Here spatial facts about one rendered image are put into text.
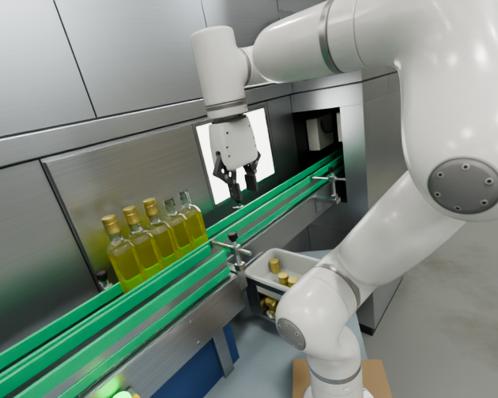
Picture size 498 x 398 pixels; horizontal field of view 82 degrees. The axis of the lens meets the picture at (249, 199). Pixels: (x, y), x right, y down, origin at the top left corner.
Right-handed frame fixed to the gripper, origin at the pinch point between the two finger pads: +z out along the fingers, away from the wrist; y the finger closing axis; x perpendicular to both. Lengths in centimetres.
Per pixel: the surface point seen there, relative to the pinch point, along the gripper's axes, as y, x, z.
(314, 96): -90, -31, -11
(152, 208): 8.7, -28.3, 4.9
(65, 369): 42, -16, 23
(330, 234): -90, -30, 65
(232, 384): 10, -12, 61
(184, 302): 14.2, -16.3, 28.6
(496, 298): -161, 45, 136
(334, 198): -69, -14, 33
